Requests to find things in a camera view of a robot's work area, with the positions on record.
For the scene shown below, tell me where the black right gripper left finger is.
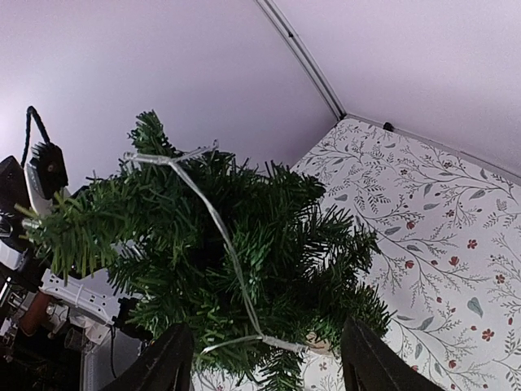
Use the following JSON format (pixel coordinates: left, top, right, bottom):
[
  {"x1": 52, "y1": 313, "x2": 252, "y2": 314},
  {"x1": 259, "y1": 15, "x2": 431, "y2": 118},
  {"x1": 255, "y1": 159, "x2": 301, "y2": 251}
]
[{"x1": 102, "y1": 323, "x2": 194, "y2": 391}]

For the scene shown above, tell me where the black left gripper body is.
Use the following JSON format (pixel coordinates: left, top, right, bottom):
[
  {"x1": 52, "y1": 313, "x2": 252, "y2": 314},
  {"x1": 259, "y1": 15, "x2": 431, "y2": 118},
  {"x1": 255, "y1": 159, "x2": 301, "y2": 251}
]
[{"x1": 0, "y1": 156, "x2": 35, "y2": 253}]

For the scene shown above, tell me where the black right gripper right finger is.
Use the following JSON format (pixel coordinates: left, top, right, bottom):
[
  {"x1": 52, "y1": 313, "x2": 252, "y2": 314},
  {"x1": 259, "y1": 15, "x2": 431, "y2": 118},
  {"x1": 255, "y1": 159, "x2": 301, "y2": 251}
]
[{"x1": 340, "y1": 317, "x2": 440, "y2": 391}]

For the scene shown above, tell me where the clear string light garland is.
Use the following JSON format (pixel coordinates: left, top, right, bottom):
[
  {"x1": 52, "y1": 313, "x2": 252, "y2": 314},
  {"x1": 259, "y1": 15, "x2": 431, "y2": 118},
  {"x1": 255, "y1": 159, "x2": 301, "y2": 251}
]
[{"x1": 123, "y1": 139, "x2": 310, "y2": 355}]

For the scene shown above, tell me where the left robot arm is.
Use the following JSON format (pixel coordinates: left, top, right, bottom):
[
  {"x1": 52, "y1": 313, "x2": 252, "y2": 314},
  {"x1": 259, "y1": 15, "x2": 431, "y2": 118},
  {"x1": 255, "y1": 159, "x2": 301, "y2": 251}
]
[{"x1": 1, "y1": 153, "x2": 144, "y2": 390}]

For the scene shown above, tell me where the pale round tree base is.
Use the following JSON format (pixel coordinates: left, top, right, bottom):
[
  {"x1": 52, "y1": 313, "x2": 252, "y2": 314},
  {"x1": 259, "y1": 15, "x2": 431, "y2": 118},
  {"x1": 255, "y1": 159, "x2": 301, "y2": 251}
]
[{"x1": 306, "y1": 332, "x2": 331, "y2": 355}]

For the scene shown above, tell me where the small green christmas tree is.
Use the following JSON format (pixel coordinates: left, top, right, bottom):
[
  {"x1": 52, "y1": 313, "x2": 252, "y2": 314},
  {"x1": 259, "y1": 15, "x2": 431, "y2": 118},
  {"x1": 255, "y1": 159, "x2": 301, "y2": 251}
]
[{"x1": 28, "y1": 112, "x2": 391, "y2": 390}]

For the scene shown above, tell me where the floral patterned table mat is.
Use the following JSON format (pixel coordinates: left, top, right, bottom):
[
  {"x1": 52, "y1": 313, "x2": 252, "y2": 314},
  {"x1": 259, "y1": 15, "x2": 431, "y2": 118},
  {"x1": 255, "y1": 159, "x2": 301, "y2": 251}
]
[{"x1": 190, "y1": 116, "x2": 521, "y2": 391}]

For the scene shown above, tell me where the black corner clip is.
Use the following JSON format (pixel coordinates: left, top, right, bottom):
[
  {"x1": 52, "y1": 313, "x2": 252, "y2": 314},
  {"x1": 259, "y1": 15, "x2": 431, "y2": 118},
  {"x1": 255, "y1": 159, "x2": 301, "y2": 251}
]
[{"x1": 383, "y1": 122, "x2": 395, "y2": 132}]

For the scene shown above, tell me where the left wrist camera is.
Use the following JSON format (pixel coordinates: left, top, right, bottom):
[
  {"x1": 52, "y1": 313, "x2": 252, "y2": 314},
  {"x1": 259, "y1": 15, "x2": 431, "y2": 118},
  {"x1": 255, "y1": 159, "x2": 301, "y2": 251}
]
[{"x1": 24, "y1": 143, "x2": 70, "y2": 215}]

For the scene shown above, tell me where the left black cable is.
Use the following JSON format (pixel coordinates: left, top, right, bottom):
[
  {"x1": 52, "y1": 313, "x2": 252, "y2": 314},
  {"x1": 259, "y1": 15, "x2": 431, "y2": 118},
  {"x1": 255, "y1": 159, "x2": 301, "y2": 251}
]
[{"x1": 20, "y1": 105, "x2": 54, "y2": 164}]

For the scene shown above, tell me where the right aluminium frame post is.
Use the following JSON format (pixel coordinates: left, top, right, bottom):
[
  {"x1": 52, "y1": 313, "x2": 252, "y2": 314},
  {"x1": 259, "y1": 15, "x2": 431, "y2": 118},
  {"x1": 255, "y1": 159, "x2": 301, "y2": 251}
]
[{"x1": 254, "y1": 0, "x2": 347, "y2": 121}]

